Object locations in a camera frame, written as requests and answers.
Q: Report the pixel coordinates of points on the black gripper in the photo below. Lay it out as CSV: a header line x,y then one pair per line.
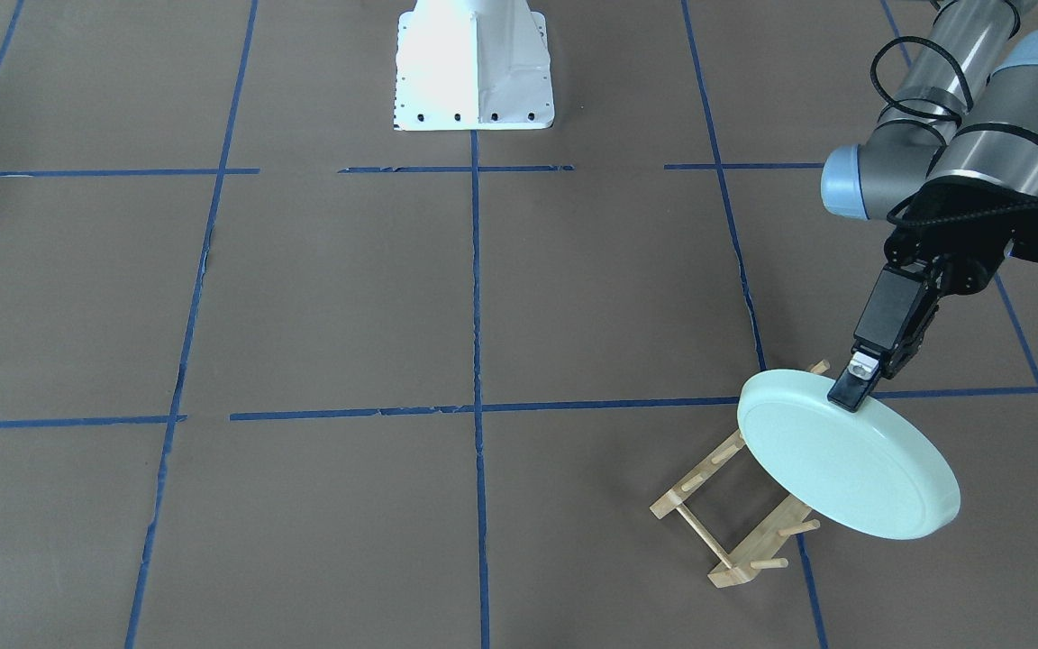
x,y
953,253

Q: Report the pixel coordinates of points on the mint green plate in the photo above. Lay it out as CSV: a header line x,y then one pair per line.
x,y
869,470

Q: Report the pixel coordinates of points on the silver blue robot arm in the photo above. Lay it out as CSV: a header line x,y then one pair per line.
x,y
952,165

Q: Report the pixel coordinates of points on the wooden plate rack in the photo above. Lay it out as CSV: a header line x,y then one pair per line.
x,y
739,513

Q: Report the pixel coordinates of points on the white pedestal column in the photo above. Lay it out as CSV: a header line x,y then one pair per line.
x,y
464,65

